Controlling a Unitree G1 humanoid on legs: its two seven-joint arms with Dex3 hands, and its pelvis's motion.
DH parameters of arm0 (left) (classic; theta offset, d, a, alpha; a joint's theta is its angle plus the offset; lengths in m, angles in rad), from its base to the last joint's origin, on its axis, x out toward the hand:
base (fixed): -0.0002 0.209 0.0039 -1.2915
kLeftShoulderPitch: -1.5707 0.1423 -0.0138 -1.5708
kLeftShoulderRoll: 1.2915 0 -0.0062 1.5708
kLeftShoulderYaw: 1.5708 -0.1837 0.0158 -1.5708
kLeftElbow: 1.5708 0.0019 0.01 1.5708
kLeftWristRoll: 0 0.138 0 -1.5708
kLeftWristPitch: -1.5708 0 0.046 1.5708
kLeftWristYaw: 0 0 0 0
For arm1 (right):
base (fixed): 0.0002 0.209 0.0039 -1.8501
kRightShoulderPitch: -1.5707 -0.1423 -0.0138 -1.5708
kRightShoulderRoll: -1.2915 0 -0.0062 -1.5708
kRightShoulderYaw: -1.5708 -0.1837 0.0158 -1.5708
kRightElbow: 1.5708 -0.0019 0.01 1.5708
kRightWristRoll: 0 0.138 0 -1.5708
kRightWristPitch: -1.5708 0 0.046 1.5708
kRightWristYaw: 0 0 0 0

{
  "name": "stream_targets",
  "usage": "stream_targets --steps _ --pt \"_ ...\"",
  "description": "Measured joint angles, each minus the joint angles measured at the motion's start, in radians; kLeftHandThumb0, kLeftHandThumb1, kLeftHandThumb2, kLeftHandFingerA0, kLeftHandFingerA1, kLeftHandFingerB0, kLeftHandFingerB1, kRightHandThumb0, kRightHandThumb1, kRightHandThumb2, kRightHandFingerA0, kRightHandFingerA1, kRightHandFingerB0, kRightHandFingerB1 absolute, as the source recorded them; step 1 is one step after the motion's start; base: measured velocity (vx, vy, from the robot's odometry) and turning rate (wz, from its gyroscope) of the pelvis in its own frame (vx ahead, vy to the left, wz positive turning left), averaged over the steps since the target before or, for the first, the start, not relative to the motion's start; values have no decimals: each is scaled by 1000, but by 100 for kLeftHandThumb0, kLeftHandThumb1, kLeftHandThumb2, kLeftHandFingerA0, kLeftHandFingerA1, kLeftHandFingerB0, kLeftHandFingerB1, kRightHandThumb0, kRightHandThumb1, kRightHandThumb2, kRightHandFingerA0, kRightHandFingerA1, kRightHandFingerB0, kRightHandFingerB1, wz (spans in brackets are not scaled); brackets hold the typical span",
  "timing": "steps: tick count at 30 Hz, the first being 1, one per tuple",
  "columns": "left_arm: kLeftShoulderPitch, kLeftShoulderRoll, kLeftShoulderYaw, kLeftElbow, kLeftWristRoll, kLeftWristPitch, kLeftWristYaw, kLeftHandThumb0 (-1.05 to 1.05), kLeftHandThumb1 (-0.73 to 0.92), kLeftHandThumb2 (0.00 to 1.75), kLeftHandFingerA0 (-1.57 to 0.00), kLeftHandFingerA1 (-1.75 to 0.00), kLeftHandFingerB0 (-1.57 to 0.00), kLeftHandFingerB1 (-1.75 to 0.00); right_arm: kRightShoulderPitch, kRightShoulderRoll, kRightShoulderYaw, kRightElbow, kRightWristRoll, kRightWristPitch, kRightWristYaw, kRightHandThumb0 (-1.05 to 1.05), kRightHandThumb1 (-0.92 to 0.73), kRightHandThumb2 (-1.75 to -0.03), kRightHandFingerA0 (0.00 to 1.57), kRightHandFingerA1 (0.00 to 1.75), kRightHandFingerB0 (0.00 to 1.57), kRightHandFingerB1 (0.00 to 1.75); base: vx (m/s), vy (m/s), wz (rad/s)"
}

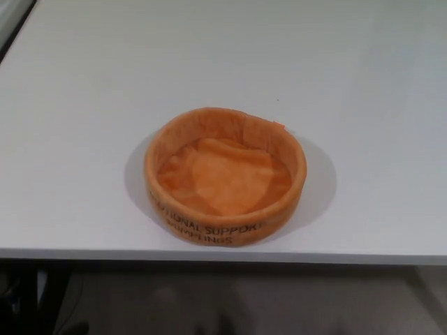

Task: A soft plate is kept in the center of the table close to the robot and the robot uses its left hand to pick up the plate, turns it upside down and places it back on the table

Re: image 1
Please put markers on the orange plush round plate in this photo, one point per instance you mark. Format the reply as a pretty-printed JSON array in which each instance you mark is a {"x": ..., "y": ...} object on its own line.
[{"x": 227, "y": 209}]

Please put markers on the dark table leg frame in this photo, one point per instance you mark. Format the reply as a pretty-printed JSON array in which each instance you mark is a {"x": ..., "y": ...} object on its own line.
[{"x": 21, "y": 289}]

